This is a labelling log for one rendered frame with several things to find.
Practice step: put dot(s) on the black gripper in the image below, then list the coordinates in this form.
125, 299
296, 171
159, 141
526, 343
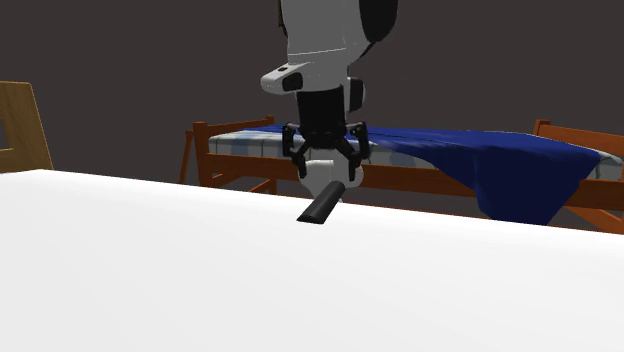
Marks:
320, 114

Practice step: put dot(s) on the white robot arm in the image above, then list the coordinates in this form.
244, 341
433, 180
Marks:
322, 34

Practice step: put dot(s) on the black half-round bar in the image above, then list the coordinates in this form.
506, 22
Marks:
322, 204

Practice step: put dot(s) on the red-brown wooden bed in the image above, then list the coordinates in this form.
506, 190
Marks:
234, 168

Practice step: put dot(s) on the dark blue blanket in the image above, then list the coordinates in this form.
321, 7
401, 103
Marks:
512, 170

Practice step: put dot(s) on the light wooden furniture frame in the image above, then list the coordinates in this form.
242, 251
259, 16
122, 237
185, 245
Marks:
29, 131

